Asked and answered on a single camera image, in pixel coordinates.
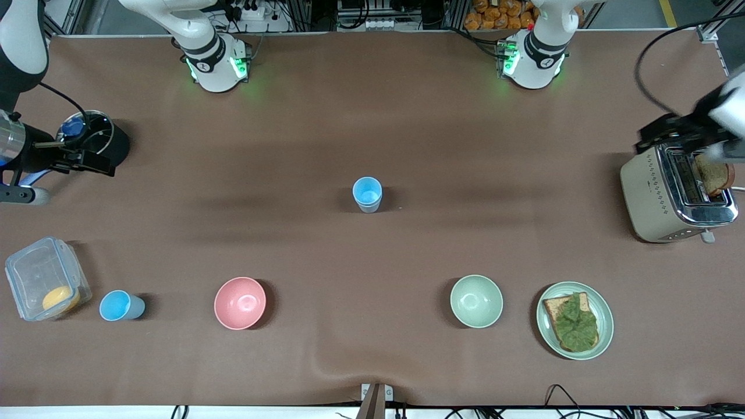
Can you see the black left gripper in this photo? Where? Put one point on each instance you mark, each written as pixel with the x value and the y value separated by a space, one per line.
pixel 685 129

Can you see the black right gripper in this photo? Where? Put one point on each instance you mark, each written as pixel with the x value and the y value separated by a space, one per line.
pixel 41 152

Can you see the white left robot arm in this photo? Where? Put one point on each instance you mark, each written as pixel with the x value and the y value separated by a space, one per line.
pixel 535 70

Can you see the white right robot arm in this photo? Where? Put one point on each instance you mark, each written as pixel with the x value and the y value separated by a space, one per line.
pixel 212 70

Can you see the glass lid with blue knob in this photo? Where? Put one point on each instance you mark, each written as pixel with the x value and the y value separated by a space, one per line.
pixel 96 129

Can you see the brown bread slice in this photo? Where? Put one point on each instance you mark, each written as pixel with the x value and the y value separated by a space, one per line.
pixel 715 174

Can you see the cream and chrome toaster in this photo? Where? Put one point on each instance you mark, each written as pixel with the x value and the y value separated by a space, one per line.
pixel 652 198

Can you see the clear plastic food container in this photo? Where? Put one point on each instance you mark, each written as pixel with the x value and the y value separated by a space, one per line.
pixel 41 273

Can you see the yellow round food piece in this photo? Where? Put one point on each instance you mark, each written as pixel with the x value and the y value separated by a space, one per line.
pixel 60 299

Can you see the pale green plate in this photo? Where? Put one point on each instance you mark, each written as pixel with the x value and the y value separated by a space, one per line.
pixel 605 326

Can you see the toast slice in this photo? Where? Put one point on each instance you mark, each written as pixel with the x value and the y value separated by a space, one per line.
pixel 553 307

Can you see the green lettuce leaf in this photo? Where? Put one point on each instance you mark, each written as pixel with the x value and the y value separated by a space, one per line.
pixel 576 326

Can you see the pink bowl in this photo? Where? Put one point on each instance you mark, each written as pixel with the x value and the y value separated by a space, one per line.
pixel 240 303

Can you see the bag of orange buns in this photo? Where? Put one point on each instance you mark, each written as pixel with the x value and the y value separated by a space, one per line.
pixel 495 16

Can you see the white power strip with plugs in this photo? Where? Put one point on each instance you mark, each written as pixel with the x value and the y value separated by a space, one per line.
pixel 250 11

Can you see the pale green bowl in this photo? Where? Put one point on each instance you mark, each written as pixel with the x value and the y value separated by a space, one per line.
pixel 476 301

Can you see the brown table mat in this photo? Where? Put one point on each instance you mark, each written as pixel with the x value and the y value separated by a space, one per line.
pixel 372 116

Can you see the white socket strip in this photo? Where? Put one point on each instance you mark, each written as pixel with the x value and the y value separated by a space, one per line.
pixel 381 24

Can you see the aluminium corner bracket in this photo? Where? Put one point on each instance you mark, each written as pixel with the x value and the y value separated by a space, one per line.
pixel 708 34

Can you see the metal table clamp bracket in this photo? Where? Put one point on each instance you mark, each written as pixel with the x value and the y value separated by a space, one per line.
pixel 377 402

